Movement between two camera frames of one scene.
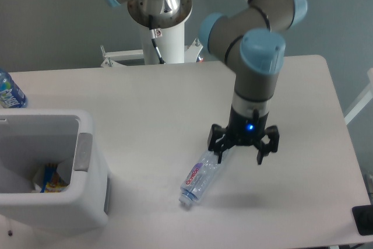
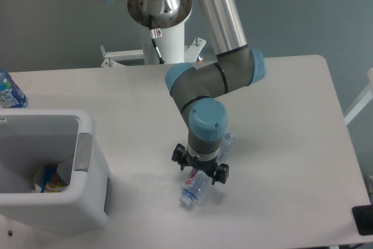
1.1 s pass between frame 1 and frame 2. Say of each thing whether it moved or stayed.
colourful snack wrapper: stayed
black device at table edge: stayed
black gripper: moved
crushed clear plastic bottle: stayed
